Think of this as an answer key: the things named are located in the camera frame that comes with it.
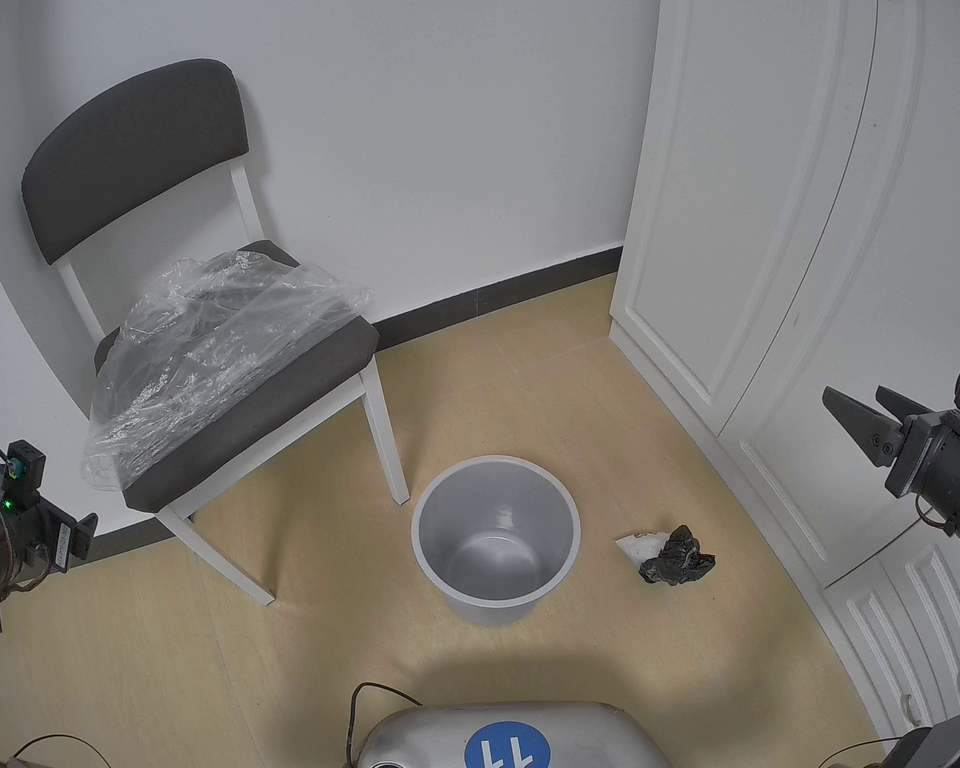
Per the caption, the clear plastic bag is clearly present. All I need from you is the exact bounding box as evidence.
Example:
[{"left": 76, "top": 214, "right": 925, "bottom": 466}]
[{"left": 81, "top": 251, "right": 375, "bottom": 492}]

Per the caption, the black cable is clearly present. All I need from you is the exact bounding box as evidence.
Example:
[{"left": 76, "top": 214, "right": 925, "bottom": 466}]
[
  {"left": 813, "top": 738, "right": 912, "bottom": 768},
  {"left": 15, "top": 735, "right": 114, "bottom": 768},
  {"left": 345, "top": 682, "right": 429, "bottom": 768}
]

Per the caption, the grey white chair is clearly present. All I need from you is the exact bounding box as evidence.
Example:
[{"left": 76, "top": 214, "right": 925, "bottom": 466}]
[{"left": 21, "top": 58, "right": 410, "bottom": 607}]

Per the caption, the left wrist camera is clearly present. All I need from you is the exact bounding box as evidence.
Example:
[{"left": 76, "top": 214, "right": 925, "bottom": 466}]
[{"left": 2, "top": 441, "right": 46, "bottom": 515}]

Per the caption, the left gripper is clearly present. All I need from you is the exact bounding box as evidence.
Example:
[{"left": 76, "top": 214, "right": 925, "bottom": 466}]
[{"left": 18, "top": 498, "right": 99, "bottom": 575}]

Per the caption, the black plastic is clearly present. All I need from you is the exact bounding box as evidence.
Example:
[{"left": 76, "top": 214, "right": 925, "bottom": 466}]
[{"left": 639, "top": 525, "right": 716, "bottom": 586}]

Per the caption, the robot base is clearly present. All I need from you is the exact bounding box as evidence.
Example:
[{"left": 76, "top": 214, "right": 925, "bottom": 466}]
[{"left": 358, "top": 701, "right": 672, "bottom": 768}]

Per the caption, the white trash bin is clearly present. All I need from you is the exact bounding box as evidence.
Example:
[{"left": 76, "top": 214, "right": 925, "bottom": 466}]
[{"left": 411, "top": 453, "right": 582, "bottom": 630}]

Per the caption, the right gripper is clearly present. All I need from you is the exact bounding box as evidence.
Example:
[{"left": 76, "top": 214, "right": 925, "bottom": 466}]
[{"left": 822, "top": 386, "right": 960, "bottom": 500}]

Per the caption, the white printed wrapper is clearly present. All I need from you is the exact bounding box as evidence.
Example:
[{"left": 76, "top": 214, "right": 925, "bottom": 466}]
[{"left": 615, "top": 531, "right": 669, "bottom": 567}]

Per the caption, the white wardrobe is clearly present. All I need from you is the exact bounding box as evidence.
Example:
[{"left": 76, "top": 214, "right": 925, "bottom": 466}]
[{"left": 609, "top": 0, "right": 960, "bottom": 751}]

